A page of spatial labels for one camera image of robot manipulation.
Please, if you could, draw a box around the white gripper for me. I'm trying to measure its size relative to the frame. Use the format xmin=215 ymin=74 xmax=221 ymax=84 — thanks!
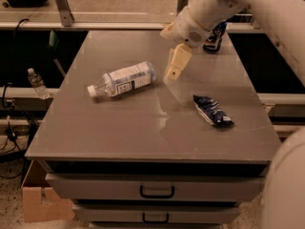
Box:
xmin=160 ymin=6 xmax=212 ymax=84

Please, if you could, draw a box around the clear tea bottle blue label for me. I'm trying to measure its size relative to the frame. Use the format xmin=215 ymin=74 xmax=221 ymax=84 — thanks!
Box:
xmin=87 ymin=61 xmax=156 ymax=98

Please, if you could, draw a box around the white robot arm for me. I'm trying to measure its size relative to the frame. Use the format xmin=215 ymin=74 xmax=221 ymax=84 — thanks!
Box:
xmin=161 ymin=0 xmax=305 ymax=229

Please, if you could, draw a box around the small clear water bottle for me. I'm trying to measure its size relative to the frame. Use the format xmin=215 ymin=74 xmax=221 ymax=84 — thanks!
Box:
xmin=28 ymin=68 xmax=50 ymax=99

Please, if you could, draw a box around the blue soda can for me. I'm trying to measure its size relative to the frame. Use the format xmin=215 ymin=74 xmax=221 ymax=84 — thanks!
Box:
xmin=203 ymin=21 xmax=227 ymax=53

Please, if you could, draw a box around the blue snack bag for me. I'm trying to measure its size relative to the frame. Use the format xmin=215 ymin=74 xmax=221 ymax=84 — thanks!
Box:
xmin=193 ymin=95 xmax=234 ymax=128

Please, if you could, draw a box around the grey drawer cabinet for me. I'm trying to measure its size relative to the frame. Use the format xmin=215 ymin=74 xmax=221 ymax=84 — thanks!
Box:
xmin=27 ymin=31 xmax=280 ymax=229

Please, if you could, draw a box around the upper grey drawer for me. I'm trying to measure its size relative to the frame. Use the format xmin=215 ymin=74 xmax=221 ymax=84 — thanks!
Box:
xmin=46 ymin=174 xmax=264 ymax=202

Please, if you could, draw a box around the grey drawer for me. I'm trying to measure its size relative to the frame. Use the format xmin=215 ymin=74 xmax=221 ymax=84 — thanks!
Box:
xmin=46 ymin=174 xmax=264 ymax=202
xmin=72 ymin=204 xmax=239 ymax=224

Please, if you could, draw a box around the lower grey drawer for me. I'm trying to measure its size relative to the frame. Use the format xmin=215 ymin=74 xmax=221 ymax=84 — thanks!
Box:
xmin=72 ymin=204 xmax=239 ymax=224

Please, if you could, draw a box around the cardboard box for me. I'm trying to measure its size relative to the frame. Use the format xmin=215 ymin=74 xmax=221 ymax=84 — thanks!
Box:
xmin=21 ymin=161 xmax=75 ymax=222

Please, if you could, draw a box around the left metal bracket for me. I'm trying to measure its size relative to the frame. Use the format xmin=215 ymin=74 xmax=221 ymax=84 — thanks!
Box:
xmin=55 ymin=0 xmax=74 ymax=27

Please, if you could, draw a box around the black cable left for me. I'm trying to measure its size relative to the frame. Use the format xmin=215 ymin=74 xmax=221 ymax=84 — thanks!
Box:
xmin=0 ymin=17 xmax=36 ymax=179

